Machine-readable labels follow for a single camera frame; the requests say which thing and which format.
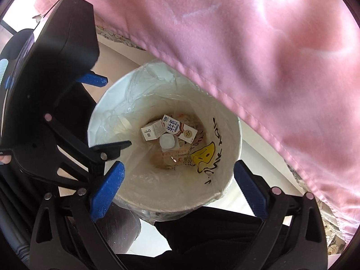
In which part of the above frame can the pink floral blanket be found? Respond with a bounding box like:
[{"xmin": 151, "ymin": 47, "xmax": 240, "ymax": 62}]
[{"xmin": 34, "ymin": 0, "xmax": 360, "ymax": 242}]

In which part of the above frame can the small white carton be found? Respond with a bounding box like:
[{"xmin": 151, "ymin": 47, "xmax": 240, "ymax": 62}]
[{"xmin": 141, "ymin": 120, "xmax": 165, "ymax": 141}]

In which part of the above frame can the white bottle blue label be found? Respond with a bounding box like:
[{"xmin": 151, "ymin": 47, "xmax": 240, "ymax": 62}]
[{"xmin": 159, "ymin": 133, "xmax": 180, "ymax": 152}]

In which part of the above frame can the white milk carton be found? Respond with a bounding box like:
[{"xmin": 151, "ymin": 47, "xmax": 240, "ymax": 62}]
[{"xmin": 161, "ymin": 114, "xmax": 198, "ymax": 144}]

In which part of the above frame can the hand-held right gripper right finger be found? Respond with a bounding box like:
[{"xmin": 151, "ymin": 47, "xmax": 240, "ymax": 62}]
[{"xmin": 233, "ymin": 159, "xmax": 329, "ymax": 270}]

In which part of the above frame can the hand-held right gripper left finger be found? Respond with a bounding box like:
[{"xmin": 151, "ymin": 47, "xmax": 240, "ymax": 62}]
[{"xmin": 28, "ymin": 161, "xmax": 133, "ymax": 270}]

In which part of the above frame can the white paper trash bin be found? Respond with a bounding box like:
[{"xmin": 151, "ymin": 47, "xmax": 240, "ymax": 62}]
[{"xmin": 87, "ymin": 59, "xmax": 242, "ymax": 221}]

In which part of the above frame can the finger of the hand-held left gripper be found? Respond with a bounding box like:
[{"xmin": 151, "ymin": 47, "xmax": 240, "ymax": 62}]
[
  {"xmin": 42, "ymin": 112, "xmax": 133, "ymax": 189},
  {"xmin": 74, "ymin": 72, "xmax": 109, "ymax": 88}
]

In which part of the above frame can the printed paper wrapper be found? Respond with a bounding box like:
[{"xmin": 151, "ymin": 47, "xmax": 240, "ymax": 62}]
[{"xmin": 152, "ymin": 112, "xmax": 203, "ymax": 173}]

